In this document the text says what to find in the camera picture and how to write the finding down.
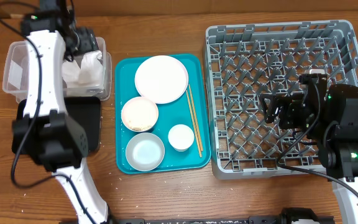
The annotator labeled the white napkin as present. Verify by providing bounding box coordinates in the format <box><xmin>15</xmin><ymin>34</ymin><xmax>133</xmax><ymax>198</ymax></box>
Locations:
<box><xmin>62</xmin><ymin>50</ymin><xmax>103</xmax><ymax>88</ymax></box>

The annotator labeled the wooden chopstick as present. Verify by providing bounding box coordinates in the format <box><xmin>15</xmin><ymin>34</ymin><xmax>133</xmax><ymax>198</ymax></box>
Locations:
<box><xmin>188</xmin><ymin>85</ymin><xmax>203</xmax><ymax>152</ymax></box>
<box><xmin>185</xmin><ymin>90</ymin><xmax>202</xmax><ymax>158</ymax></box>

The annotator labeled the white round plate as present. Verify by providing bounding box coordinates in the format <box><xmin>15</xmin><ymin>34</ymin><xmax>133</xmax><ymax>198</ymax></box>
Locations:
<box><xmin>134</xmin><ymin>55</ymin><xmax>189</xmax><ymax>104</ymax></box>

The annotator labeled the pink bowl with rice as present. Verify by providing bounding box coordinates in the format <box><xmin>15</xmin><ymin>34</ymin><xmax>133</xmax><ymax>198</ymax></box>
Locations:
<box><xmin>121</xmin><ymin>96</ymin><xmax>159</xmax><ymax>132</ymax></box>

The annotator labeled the white paper cup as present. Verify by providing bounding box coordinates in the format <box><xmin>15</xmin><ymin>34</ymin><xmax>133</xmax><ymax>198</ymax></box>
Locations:
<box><xmin>168</xmin><ymin>124</ymin><xmax>195</xmax><ymax>152</ymax></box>

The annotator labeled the grey white bowl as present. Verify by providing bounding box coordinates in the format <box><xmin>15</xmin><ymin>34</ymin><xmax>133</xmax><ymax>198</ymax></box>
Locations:
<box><xmin>126</xmin><ymin>133</ymin><xmax>165</xmax><ymax>172</ymax></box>

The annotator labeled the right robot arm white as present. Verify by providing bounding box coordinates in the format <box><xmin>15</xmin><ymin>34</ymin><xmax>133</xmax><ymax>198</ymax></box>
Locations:
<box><xmin>279</xmin><ymin>74</ymin><xmax>358</xmax><ymax>223</ymax></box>

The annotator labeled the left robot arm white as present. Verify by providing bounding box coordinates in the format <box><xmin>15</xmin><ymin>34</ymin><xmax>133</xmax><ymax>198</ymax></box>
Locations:
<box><xmin>11</xmin><ymin>1</ymin><xmax>118</xmax><ymax>223</ymax></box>

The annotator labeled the grey plastic dishwasher rack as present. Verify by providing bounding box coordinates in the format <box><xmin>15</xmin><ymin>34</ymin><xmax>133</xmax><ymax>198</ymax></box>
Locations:
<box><xmin>203</xmin><ymin>19</ymin><xmax>358</xmax><ymax>180</ymax></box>

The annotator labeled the black waste tray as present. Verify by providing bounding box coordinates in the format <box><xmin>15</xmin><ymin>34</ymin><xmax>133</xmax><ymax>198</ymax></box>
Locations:
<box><xmin>12</xmin><ymin>96</ymin><xmax>102</xmax><ymax>155</ymax></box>

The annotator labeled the clear plastic bin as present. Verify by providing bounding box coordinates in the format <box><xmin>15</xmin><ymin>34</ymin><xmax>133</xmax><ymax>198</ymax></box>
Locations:
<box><xmin>2</xmin><ymin>37</ymin><xmax>112</xmax><ymax>102</ymax></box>

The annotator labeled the teal plastic tray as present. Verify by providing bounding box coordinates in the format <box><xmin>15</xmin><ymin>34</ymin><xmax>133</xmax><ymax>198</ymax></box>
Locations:
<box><xmin>114</xmin><ymin>54</ymin><xmax>211</xmax><ymax>174</ymax></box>

